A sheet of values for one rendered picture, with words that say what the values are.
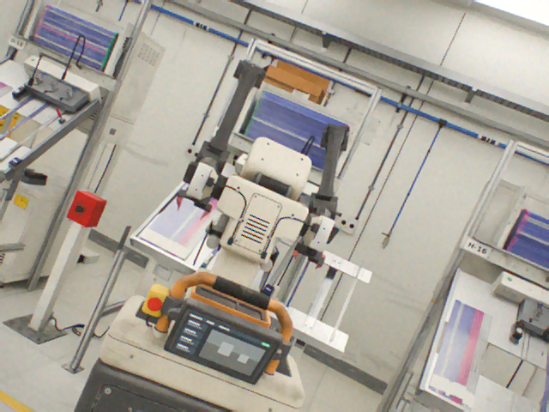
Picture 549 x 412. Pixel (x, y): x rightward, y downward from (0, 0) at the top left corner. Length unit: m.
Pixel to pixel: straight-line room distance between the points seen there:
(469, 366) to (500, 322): 0.32
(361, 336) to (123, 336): 3.12
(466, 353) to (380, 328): 1.85
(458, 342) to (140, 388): 1.53
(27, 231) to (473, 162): 3.13
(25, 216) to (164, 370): 2.03
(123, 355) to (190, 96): 3.49
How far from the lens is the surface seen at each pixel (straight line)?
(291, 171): 1.68
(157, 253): 2.49
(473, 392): 2.43
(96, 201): 2.78
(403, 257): 4.20
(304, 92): 3.16
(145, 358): 1.38
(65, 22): 3.47
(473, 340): 2.55
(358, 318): 4.28
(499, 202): 2.92
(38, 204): 3.23
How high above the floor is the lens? 1.33
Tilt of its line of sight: 5 degrees down
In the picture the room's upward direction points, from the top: 24 degrees clockwise
